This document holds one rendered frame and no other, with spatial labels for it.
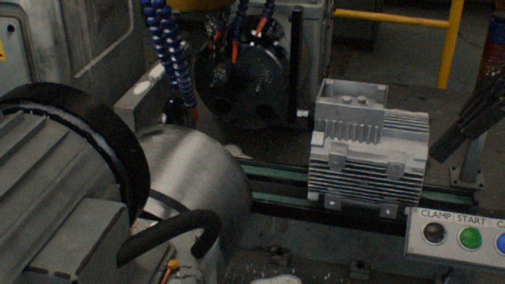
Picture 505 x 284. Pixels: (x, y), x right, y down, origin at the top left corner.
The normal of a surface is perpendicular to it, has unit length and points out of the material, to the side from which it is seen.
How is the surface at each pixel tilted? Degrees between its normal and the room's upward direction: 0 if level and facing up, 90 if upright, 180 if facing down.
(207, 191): 43
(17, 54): 90
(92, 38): 90
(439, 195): 0
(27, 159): 23
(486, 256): 38
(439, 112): 0
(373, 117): 90
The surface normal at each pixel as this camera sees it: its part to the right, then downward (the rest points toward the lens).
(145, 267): 0.00, -0.85
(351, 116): -0.26, 0.51
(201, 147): 0.40, -0.73
